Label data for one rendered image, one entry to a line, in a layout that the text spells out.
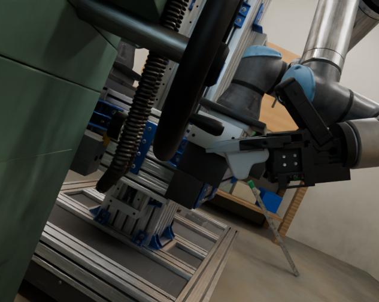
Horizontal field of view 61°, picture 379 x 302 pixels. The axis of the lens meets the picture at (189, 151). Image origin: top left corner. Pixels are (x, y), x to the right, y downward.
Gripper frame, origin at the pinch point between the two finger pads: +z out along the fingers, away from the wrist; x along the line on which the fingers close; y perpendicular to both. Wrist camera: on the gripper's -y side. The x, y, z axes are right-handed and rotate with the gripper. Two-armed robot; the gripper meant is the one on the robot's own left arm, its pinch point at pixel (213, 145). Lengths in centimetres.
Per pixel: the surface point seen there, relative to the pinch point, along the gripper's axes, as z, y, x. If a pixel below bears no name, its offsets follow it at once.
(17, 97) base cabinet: 22.4, -8.5, -12.8
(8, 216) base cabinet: 31.2, 7.1, -3.5
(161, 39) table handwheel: 5.7, -14.4, -8.0
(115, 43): 15.7, -20.1, 11.6
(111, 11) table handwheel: 11.5, -18.7, -7.9
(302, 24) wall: -132, -106, 327
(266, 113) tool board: -82, -11, 325
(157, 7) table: 5.8, -18.4, -8.0
